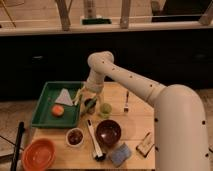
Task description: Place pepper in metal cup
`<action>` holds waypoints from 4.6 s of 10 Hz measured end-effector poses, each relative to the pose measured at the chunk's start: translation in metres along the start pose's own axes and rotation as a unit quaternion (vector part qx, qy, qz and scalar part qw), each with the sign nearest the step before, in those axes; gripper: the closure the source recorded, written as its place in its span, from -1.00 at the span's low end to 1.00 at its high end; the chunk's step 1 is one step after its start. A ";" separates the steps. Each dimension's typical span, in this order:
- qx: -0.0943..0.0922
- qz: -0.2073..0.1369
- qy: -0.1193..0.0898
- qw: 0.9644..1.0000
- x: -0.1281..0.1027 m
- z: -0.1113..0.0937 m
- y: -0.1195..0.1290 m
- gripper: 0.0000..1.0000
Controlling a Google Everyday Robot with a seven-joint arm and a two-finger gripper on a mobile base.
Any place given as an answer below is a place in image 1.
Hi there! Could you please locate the white small bowl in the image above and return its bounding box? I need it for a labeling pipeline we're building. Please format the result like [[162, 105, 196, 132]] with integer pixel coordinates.
[[65, 128, 84, 148]]

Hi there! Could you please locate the white handled brush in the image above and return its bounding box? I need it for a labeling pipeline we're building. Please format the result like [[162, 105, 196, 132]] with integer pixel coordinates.
[[87, 120, 106, 161]]

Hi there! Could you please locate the orange bowl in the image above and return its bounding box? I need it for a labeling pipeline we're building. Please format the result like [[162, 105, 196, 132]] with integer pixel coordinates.
[[21, 138, 55, 171]]

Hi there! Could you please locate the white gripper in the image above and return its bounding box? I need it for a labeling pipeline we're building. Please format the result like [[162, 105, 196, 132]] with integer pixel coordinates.
[[74, 82, 102, 114]]

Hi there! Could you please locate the black pole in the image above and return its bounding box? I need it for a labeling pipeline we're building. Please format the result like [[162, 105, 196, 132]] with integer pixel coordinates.
[[10, 122, 25, 171]]

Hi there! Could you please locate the grey triangular cloth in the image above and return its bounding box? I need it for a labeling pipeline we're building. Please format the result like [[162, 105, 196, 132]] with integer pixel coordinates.
[[55, 88, 73, 106]]

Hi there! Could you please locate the green plastic tray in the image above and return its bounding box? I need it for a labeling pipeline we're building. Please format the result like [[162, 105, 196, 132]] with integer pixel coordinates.
[[31, 81, 83, 128]]

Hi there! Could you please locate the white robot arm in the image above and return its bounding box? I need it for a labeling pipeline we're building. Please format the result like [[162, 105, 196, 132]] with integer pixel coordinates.
[[84, 51, 211, 171]]

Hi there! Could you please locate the orange pepper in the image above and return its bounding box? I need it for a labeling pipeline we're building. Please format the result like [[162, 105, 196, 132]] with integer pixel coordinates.
[[51, 104, 64, 117]]

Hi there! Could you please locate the blue sponge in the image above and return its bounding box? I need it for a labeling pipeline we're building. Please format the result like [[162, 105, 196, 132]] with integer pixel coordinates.
[[109, 143, 131, 167]]

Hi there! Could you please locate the small green cup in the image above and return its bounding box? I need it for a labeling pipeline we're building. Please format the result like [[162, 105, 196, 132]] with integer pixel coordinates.
[[99, 103, 112, 119]]

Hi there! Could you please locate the dark brown bowl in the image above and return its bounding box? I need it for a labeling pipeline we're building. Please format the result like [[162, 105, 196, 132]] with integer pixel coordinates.
[[96, 120, 121, 148]]

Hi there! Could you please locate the dark green object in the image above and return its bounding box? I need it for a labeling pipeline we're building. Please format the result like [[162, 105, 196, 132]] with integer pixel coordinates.
[[84, 98, 97, 114]]

